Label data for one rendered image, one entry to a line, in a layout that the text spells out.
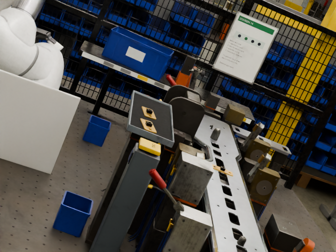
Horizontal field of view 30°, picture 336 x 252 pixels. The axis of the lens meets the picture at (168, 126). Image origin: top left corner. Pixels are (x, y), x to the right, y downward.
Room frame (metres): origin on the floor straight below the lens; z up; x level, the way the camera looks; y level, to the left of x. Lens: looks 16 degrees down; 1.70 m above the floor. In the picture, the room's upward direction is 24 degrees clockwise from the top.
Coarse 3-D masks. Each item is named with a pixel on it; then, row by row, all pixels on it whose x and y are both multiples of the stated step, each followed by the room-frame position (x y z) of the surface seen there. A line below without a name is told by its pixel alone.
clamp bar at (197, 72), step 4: (196, 68) 2.57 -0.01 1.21; (192, 72) 2.55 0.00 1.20; (196, 72) 2.54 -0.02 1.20; (200, 72) 2.56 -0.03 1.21; (204, 72) 2.56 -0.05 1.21; (192, 76) 2.54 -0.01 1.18; (196, 76) 2.54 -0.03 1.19; (192, 80) 2.54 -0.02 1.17; (192, 84) 2.54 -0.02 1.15; (192, 88) 2.54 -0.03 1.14
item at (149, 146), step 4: (140, 140) 1.59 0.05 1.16; (144, 140) 1.60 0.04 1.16; (148, 140) 1.61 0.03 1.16; (140, 144) 1.56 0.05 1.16; (144, 144) 1.57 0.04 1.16; (148, 144) 1.58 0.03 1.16; (152, 144) 1.59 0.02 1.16; (156, 144) 1.61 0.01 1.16; (140, 148) 1.56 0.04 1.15; (144, 148) 1.56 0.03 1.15; (148, 148) 1.56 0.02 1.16; (152, 148) 1.57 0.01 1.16; (156, 148) 1.58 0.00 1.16; (148, 152) 1.58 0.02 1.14; (152, 152) 1.56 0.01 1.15; (156, 152) 1.56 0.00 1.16
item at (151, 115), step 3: (144, 108) 1.87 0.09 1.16; (147, 108) 1.86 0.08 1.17; (144, 111) 1.84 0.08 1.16; (147, 111) 1.84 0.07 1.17; (150, 111) 1.85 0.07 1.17; (144, 114) 1.81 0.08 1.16; (147, 114) 1.83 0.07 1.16; (150, 114) 1.84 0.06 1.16; (153, 114) 1.85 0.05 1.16; (150, 117) 1.81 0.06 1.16; (153, 117) 1.82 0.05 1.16
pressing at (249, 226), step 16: (208, 128) 2.57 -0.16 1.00; (224, 128) 2.68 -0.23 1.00; (208, 144) 2.35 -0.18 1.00; (224, 144) 2.44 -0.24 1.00; (208, 160) 2.15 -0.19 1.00; (224, 160) 2.24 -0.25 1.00; (240, 176) 2.15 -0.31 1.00; (208, 192) 1.86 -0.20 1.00; (240, 192) 1.99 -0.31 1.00; (208, 208) 1.73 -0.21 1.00; (224, 208) 1.79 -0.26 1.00; (240, 208) 1.85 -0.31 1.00; (224, 224) 1.68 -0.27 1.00; (240, 224) 1.73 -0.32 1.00; (256, 224) 1.78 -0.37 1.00; (208, 240) 1.55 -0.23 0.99; (224, 240) 1.57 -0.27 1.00; (256, 240) 1.66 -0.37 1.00
